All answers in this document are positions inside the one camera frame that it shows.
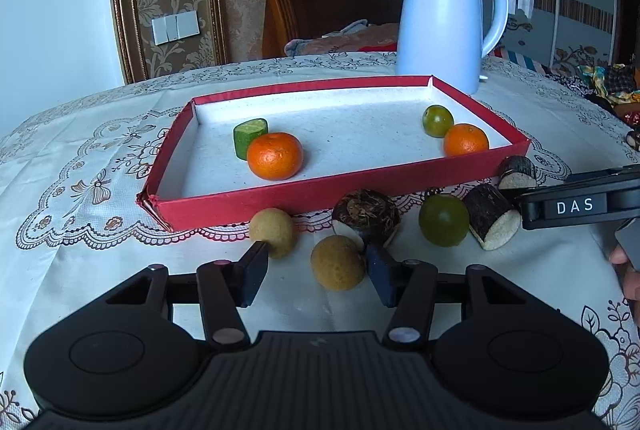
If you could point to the small dark brown object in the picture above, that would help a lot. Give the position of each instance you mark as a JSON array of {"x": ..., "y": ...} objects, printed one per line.
[{"x": 634, "y": 139}]

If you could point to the small orange tangerine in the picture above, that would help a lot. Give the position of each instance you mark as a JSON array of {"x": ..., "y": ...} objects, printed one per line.
[{"x": 466, "y": 140}]

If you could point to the dark sugar cane piece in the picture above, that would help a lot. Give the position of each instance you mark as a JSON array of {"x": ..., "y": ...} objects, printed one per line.
[
  {"x": 492, "y": 217},
  {"x": 517, "y": 172}
]

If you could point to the large orange tangerine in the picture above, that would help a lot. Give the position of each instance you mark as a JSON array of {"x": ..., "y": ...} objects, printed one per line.
[{"x": 275, "y": 155}]

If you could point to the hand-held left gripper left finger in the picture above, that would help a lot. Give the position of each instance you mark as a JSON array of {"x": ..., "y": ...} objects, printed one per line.
[{"x": 252, "y": 275}]

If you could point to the dark water chestnut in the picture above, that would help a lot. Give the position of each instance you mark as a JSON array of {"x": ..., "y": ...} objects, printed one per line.
[{"x": 365, "y": 215}]

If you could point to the large green tangerine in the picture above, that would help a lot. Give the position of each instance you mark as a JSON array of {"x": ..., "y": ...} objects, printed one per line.
[{"x": 444, "y": 220}]

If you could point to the light blue electric kettle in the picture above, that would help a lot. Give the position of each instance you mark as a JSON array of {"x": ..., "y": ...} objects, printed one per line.
[{"x": 440, "y": 19}]

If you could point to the white light switch panel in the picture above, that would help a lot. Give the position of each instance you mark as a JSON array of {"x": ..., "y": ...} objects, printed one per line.
[{"x": 175, "y": 28}]

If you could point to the red cardboard tray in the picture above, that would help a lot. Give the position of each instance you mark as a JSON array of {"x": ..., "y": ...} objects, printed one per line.
[{"x": 350, "y": 129}]

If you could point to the green cucumber piece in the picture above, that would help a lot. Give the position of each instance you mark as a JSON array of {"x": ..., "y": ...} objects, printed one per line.
[{"x": 249, "y": 137}]

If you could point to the tan longan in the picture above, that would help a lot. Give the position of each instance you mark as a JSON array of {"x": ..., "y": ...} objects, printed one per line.
[
  {"x": 272, "y": 230},
  {"x": 337, "y": 264}
]

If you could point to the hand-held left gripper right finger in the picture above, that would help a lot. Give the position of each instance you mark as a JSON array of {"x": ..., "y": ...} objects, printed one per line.
[{"x": 382, "y": 275}]

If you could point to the pink and grey blanket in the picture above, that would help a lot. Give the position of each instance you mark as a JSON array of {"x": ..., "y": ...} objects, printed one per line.
[{"x": 345, "y": 38}]

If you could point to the small green tangerine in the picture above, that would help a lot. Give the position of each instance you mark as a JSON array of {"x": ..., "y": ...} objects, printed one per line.
[{"x": 437, "y": 120}]

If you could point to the colourful striped bedding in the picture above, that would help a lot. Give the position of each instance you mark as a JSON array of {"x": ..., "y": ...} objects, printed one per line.
[{"x": 600, "y": 82}]

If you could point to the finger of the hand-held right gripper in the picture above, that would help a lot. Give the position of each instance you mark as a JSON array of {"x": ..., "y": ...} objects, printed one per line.
[{"x": 605, "y": 174}]

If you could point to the person's right hand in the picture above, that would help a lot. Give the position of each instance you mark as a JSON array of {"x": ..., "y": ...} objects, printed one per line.
[{"x": 631, "y": 290}]

